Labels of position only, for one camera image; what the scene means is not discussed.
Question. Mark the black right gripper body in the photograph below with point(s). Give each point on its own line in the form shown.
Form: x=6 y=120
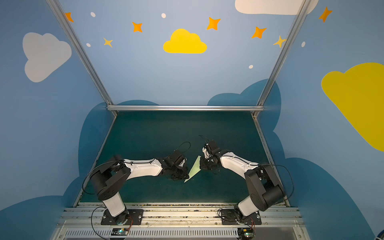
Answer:
x=207 y=163

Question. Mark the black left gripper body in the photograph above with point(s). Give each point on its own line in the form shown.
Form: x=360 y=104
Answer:
x=179 y=169

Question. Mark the light green paper sheet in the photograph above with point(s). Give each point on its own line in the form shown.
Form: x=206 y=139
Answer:
x=195 y=169

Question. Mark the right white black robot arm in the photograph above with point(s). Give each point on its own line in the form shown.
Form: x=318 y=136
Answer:
x=264 y=187

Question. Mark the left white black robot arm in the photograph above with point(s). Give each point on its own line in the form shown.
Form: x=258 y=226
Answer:
x=109 y=178

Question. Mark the right green circuit board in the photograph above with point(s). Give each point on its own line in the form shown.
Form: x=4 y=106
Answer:
x=245 y=234

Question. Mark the green circuit board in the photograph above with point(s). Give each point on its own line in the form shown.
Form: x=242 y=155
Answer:
x=120 y=232
x=245 y=234

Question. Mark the left green circuit board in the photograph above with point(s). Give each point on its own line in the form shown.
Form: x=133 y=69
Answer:
x=120 y=232

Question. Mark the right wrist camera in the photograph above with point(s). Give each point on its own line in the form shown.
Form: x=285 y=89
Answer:
x=210 y=149

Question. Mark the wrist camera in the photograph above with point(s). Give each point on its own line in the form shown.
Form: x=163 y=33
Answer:
x=176 y=159
x=210 y=149

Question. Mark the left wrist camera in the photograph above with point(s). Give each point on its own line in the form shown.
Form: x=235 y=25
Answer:
x=176 y=159

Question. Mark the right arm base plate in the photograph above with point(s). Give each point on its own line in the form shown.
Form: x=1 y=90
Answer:
x=235 y=217

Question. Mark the right side floor rail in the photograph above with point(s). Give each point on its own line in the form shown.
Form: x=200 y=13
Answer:
x=275 y=154

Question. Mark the floor rail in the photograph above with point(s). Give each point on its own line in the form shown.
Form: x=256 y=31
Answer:
x=275 y=154
x=86 y=179

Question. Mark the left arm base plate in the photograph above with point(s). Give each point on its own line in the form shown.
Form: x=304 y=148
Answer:
x=126 y=218

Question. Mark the aluminium right corner post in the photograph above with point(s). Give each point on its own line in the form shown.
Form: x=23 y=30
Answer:
x=294 y=30

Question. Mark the aluminium corner post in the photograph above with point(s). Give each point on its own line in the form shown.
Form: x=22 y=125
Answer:
x=294 y=30
x=59 y=13

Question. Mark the left side floor rail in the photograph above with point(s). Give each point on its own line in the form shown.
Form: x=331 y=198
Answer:
x=86 y=179

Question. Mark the aluminium back frame rail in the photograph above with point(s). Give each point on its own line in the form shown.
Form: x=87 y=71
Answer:
x=126 y=108

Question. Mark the aluminium front rail platform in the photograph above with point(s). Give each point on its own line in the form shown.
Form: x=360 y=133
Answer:
x=179 y=221

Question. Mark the aluminium left corner post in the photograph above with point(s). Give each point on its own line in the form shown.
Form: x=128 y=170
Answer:
x=59 y=13

